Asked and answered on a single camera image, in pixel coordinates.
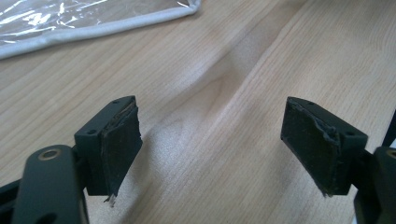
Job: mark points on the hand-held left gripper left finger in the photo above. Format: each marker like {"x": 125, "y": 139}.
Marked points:
{"x": 107, "y": 146}

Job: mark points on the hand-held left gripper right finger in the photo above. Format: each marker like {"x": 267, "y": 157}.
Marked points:
{"x": 320, "y": 149}

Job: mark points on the clear plastic bag white trim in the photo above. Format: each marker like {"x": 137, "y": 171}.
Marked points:
{"x": 77, "y": 21}

